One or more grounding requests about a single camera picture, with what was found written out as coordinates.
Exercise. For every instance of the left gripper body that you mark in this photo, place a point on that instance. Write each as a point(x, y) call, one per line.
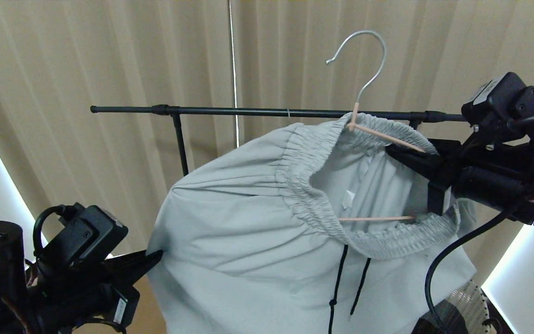
point(77, 306)

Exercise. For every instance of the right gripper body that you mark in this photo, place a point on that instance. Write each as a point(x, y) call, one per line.
point(489, 185)

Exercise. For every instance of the pale grey shorts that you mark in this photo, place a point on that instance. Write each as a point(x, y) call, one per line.
point(230, 222)

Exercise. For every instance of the white laundry basket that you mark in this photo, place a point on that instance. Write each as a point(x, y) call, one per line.
point(468, 297)

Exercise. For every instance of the black clothes rack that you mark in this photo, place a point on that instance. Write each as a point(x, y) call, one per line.
point(225, 111)

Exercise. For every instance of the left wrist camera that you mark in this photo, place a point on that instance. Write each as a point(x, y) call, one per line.
point(91, 236)

